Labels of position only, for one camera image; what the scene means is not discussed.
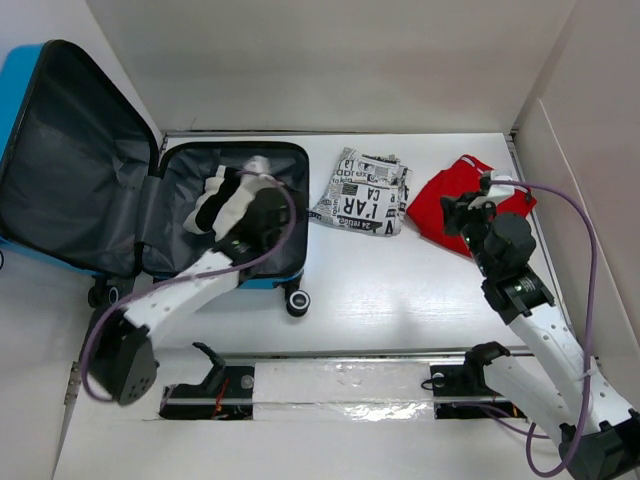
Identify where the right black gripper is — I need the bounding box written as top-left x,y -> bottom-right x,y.
440,190 -> 498,278

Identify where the red polo shirt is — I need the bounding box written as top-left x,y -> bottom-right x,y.
407,154 -> 537,258

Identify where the black and white striped garment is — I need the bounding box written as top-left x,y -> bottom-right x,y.
183,164 -> 271,241

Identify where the newspaper print garment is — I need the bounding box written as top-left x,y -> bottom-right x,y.
309,147 -> 413,237

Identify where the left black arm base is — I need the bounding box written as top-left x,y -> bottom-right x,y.
158,342 -> 255,421

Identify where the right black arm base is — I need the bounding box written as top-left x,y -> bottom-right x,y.
420,364 -> 527,420

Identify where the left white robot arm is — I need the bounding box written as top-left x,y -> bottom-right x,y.
80,183 -> 298,406

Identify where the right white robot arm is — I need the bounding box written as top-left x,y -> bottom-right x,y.
440,192 -> 639,479

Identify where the blue hard-shell suitcase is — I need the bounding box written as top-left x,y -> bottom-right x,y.
1,40 -> 310,306

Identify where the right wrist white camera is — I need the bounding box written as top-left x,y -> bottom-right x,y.
469,170 -> 515,209

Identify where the wrist white camera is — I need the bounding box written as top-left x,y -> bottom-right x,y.
469,170 -> 515,209
242,155 -> 271,177

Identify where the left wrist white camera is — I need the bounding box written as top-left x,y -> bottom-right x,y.
242,155 -> 271,177

